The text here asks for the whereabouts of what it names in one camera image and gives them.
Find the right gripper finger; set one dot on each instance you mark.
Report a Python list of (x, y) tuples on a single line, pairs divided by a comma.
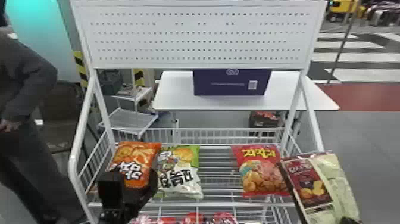
[(350, 220)]

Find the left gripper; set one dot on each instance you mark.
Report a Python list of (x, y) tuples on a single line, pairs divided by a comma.
[(131, 203)]

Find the orange snack packet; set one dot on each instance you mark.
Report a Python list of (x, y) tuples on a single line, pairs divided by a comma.
[(136, 158)]

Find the dark red cereal bag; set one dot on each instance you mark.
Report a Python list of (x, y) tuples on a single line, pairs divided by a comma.
[(307, 184)]

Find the white green snack packet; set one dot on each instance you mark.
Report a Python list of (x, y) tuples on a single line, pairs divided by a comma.
[(178, 179)]

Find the red snack packet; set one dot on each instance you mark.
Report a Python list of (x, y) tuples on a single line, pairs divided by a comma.
[(259, 175), (193, 219), (224, 218)]

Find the small white side table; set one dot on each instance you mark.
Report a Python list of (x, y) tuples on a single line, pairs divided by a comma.
[(134, 94)]

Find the blue box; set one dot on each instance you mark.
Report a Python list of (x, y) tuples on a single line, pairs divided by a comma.
[(218, 83)]

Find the black crate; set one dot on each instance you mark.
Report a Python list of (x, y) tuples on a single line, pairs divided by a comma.
[(265, 119)]

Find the person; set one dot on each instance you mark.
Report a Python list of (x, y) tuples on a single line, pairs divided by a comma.
[(25, 81)]

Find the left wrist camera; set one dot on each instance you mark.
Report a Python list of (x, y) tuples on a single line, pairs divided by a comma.
[(110, 194)]

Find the striped post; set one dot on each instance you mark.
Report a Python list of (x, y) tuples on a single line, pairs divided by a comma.
[(80, 68), (139, 78)]

